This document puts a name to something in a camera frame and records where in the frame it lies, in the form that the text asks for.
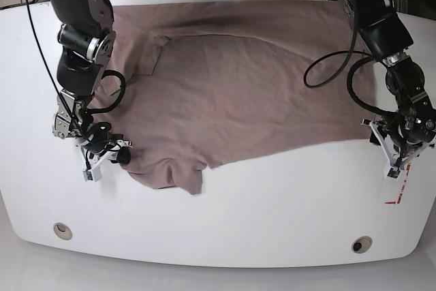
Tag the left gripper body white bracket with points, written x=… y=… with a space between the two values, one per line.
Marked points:
x=397 y=150

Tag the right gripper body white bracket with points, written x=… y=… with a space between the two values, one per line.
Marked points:
x=93 y=158

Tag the mauve t-shirt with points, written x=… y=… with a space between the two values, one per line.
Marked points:
x=210 y=83

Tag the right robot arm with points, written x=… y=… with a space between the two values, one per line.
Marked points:
x=87 y=39

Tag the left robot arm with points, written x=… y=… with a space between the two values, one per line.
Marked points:
x=406 y=132

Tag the red tape marking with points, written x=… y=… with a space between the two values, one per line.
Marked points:
x=393 y=188

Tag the left table grommet hole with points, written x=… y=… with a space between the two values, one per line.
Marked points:
x=62 y=231

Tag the table grommet hole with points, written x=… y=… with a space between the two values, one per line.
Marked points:
x=362 y=244
x=62 y=231

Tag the right table grommet hole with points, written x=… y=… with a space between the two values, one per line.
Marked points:
x=362 y=244

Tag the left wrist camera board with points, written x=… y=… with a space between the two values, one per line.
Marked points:
x=393 y=173

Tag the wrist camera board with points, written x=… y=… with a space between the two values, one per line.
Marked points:
x=92 y=174
x=393 y=173

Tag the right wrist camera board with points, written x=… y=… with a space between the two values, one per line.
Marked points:
x=92 y=174

